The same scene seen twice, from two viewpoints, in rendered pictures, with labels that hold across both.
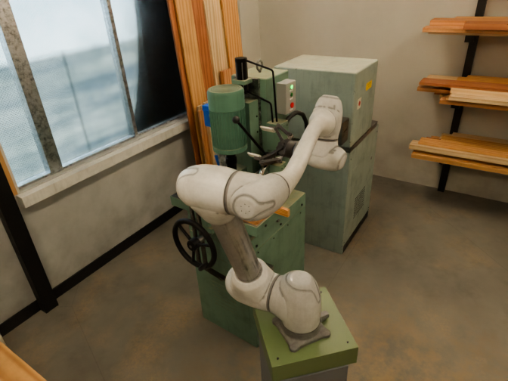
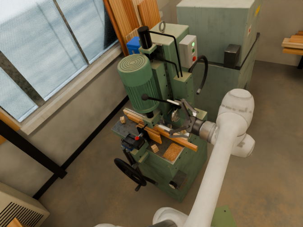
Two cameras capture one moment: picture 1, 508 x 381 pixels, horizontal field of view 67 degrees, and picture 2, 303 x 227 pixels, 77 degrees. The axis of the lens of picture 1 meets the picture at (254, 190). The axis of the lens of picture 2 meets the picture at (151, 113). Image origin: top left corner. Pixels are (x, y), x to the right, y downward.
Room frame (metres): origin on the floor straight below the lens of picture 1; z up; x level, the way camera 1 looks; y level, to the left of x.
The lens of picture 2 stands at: (0.96, -0.11, 2.04)
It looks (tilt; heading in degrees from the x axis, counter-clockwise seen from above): 47 degrees down; 13
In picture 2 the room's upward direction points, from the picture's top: 18 degrees counter-clockwise
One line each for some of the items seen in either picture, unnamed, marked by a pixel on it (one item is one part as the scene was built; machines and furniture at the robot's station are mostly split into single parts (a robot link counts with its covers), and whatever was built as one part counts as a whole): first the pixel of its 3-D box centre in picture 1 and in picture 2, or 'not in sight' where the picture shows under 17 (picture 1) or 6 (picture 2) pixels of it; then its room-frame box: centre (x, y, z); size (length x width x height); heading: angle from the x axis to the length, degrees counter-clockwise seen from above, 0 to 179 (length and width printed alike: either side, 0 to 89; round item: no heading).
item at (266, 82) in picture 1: (262, 136); (171, 80); (2.06, -0.06, 1.16); 0.22 x 0.22 x 0.72; 53
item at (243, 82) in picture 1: (242, 75); (147, 43); (1.93, 0.02, 1.54); 0.08 x 0.08 x 0.17; 53
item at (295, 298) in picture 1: (298, 298); not in sight; (1.10, -0.15, 0.86); 0.18 x 0.16 x 0.22; 61
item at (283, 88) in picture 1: (286, 97); (188, 52); (1.99, -0.20, 1.40); 0.10 x 0.06 x 0.16; 143
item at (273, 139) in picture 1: (277, 134); (183, 85); (1.90, -0.14, 1.23); 0.09 x 0.08 x 0.15; 143
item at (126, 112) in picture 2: not in sight; (152, 124); (1.86, 0.13, 0.92); 0.60 x 0.02 x 0.05; 53
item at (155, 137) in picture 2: not in sight; (148, 134); (1.76, 0.15, 0.94); 0.21 x 0.01 x 0.08; 53
